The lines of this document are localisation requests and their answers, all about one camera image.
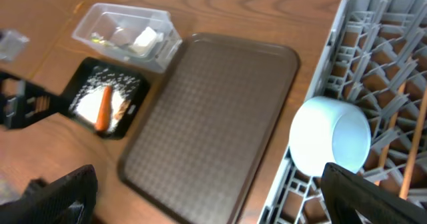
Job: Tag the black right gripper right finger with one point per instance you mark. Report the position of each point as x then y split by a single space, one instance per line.
347 196

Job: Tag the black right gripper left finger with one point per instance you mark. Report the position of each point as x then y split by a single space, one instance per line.
69 199

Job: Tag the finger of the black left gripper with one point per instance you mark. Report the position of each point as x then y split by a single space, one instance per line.
30 104

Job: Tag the white cooked rice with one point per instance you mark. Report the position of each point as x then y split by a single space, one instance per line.
88 100

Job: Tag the light blue rice bowl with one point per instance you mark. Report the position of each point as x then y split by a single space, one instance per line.
326 130

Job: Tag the orange carrot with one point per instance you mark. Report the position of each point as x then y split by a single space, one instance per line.
104 114

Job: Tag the brown round bread piece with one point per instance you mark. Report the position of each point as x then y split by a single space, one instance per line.
121 111

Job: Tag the foil wrapper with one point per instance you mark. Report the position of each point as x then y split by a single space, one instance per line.
119 39

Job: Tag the white paper napkin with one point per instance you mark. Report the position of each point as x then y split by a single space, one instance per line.
145 41

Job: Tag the black waste tray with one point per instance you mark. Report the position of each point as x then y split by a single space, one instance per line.
81 76

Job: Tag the grey dishwasher rack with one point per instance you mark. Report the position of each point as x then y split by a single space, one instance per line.
375 59

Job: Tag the brown serving tray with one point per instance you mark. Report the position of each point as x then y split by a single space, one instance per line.
199 146

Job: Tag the clear plastic bin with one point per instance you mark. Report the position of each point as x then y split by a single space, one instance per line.
137 36

